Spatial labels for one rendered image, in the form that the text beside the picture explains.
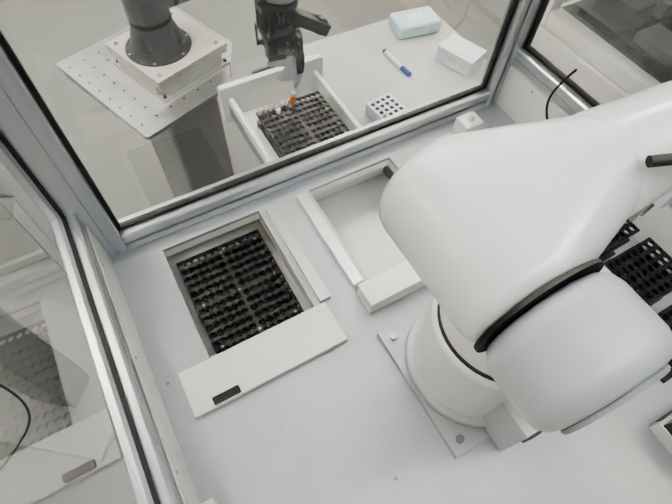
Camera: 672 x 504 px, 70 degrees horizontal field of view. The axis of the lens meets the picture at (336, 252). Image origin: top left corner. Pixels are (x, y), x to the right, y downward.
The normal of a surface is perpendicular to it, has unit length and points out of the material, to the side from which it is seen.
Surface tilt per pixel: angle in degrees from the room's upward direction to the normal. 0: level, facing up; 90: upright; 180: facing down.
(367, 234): 0
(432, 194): 40
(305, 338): 0
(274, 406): 0
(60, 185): 90
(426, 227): 58
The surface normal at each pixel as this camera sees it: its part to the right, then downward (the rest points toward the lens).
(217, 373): 0.04, -0.52
